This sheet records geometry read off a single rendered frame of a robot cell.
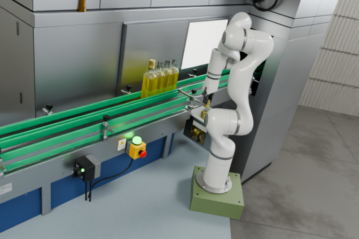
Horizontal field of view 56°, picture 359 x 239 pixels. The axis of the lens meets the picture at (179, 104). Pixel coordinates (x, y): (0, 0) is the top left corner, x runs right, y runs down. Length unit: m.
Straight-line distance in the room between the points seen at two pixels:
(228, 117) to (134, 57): 0.64
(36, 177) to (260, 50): 1.07
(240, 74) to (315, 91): 3.79
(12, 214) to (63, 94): 0.58
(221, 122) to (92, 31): 0.75
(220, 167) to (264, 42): 0.63
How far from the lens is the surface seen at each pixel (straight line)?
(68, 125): 1.56
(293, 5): 2.48
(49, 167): 1.51
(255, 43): 1.47
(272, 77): 2.59
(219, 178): 1.72
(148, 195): 1.78
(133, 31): 1.81
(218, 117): 1.54
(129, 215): 1.67
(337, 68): 5.18
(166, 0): 1.96
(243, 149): 2.90
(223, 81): 2.36
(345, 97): 5.42
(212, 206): 1.73
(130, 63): 1.87
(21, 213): 1.62
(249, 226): 2.89
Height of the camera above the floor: 1.96
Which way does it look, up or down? 27 degrees down
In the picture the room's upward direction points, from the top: 11 degrees clockwise
